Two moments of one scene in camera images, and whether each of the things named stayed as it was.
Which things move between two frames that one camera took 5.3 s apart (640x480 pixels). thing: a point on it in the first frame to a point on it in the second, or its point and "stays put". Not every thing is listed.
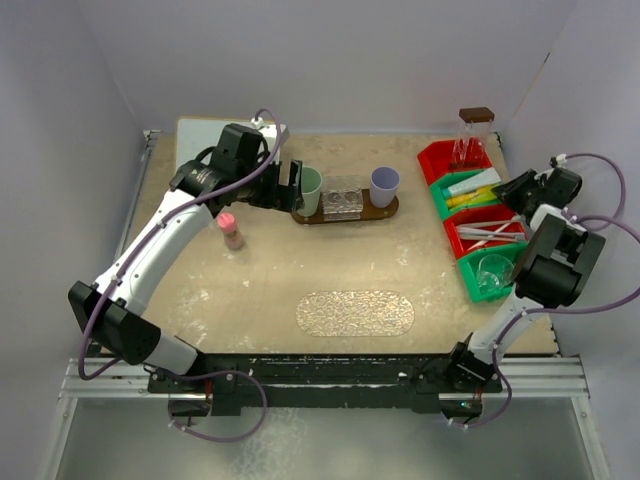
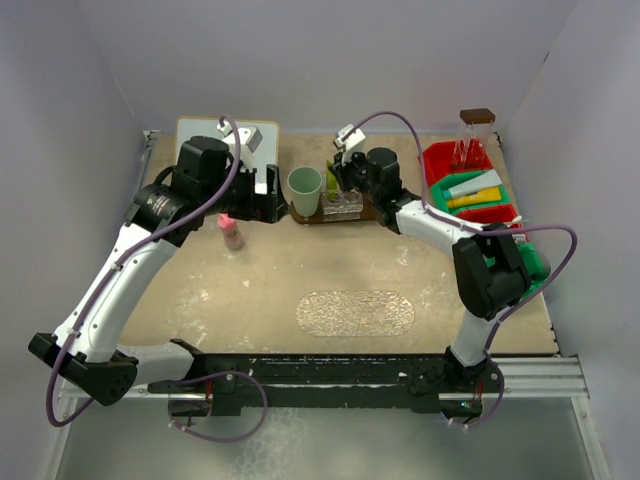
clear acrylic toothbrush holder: x=342 y=198 stays put
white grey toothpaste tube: x=474 y=183 stays put
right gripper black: x=509 y=192 to x=341 y=171
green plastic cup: x=311 y=182 stays put
